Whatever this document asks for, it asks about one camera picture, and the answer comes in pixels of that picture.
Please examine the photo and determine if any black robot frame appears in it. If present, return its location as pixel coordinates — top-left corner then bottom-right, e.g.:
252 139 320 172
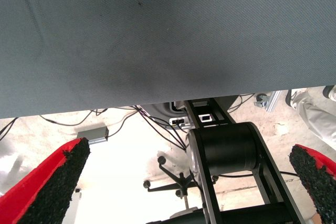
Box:
145 97 308 224

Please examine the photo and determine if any grey power adapter box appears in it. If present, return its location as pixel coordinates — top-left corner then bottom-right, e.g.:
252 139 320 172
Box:
75 126 109 145

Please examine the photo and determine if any black looped cable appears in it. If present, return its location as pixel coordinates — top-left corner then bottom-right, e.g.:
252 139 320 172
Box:
188 170 299 196

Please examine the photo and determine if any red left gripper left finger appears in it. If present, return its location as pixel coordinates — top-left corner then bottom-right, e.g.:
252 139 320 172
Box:
0 137 91 224

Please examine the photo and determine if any dark office chair seat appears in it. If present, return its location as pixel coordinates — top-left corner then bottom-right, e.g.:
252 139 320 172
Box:
145 206 208 224

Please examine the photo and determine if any dark grey table cloth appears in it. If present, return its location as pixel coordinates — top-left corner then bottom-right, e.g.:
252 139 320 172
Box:
0 0 336 120

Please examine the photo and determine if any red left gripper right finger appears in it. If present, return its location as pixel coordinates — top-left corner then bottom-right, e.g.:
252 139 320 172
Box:
288 144 336 224

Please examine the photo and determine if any black caster wheel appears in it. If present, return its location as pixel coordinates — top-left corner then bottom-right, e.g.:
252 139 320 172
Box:
253 92 269 108

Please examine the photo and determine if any thin black floor cable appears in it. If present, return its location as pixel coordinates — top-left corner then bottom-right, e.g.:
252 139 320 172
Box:
227 93 256 112
0 105 188 152

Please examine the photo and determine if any black office chair base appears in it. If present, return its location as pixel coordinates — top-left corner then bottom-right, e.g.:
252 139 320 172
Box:
143 155 219 209

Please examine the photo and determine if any aluminium profile bar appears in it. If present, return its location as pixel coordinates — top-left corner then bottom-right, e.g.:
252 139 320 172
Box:
263 90 286 112

